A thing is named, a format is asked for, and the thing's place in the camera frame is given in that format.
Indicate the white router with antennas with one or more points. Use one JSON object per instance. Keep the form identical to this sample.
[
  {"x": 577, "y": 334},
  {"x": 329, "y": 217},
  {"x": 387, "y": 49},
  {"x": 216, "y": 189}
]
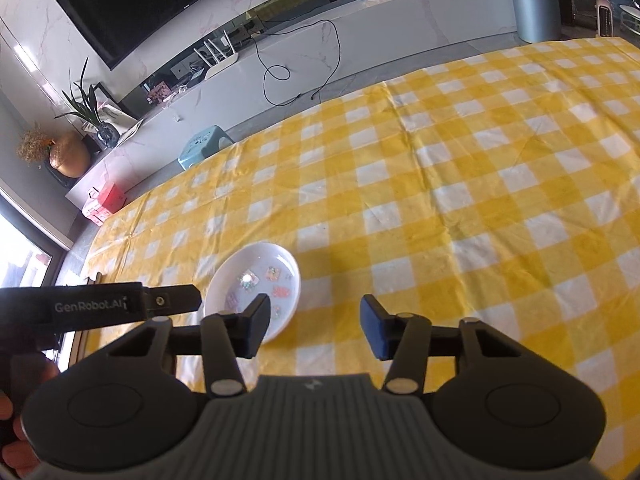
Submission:
[{"x": 222, "y": 66}]

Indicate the red cardboard box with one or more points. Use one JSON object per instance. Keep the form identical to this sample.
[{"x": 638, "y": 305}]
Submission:
[{"x": 107, "y": 202}]

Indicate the white marble television console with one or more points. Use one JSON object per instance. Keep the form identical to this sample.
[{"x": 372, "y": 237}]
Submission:
[{"x": 380, "y": 35}]

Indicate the dark window frame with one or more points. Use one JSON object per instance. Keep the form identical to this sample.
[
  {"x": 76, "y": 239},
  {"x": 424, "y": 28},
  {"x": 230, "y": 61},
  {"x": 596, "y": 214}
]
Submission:
[{"x": 45, "y": 240}]

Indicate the yellow checkered tablecloth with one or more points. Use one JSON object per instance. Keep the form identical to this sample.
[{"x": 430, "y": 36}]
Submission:
[{"x": 450, "y": 185}]

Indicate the pink patterned box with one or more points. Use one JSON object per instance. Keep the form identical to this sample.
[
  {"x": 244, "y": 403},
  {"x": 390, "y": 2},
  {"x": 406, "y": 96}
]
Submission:
[{"x": 157, "y": 91}]

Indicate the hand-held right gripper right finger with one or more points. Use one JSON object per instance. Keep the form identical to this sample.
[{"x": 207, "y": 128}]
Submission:
[{"x": 372, "y": 327}]

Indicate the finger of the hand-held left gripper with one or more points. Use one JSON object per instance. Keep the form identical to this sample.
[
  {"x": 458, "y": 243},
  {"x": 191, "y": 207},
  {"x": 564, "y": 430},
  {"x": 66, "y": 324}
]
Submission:
[{"x": 180, "y": 299}]

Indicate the dried flower bunch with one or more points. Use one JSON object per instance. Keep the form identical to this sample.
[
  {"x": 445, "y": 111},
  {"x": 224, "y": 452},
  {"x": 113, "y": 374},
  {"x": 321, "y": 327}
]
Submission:
[{"x": 34, "y": 145}]

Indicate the black flat television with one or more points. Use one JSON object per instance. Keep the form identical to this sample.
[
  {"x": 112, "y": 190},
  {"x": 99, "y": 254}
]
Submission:
[{"x": 160, "y": 0}]

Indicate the golden round vase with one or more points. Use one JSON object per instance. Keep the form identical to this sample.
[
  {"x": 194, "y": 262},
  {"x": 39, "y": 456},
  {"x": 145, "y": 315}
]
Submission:
[{"x": 70, "y": 157}]

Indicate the pink small heater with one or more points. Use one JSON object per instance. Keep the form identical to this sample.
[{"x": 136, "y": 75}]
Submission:
[{"x": 606, "y": 17}]

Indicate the light blue plastic stool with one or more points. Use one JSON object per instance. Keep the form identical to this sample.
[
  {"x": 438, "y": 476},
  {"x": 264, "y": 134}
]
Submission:
[{"x": 202, "y": 147}]

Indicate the person's left hand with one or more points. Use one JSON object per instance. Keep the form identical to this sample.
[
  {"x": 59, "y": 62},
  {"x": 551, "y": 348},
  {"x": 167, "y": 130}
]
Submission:
[{"x": 22, "y": 435}]

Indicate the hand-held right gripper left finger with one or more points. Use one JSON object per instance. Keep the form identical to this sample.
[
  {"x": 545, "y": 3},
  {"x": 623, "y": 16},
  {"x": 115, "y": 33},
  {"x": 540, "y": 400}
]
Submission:
[{"x": 257, "y": 327}]

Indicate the small white printed dish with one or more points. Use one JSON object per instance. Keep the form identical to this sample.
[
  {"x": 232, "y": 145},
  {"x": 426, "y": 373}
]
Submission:
[{"x": 260, "y": 270}]

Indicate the green plant in glass vase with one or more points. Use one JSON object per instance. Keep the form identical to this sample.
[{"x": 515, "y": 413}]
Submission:
[{"x": 92, "y": 110}]

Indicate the white leaning board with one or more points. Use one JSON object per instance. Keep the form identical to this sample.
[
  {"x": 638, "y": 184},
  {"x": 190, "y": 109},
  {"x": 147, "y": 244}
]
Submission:
[{"x": 122, "y": 125}]

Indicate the grey metal trash can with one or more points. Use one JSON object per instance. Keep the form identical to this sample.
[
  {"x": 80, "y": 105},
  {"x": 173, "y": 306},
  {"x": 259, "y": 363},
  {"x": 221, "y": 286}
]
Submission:
[{"x": 535, "y": 7}]

